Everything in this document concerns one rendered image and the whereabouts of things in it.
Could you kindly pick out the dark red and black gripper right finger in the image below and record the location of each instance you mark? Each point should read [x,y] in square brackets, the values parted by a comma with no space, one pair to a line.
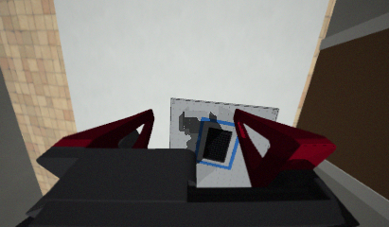
[290,148]

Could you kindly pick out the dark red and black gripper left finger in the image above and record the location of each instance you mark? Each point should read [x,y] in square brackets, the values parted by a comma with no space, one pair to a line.
[109,135]

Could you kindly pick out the blue tape outline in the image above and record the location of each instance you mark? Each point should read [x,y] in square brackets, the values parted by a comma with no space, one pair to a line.
[199,141]

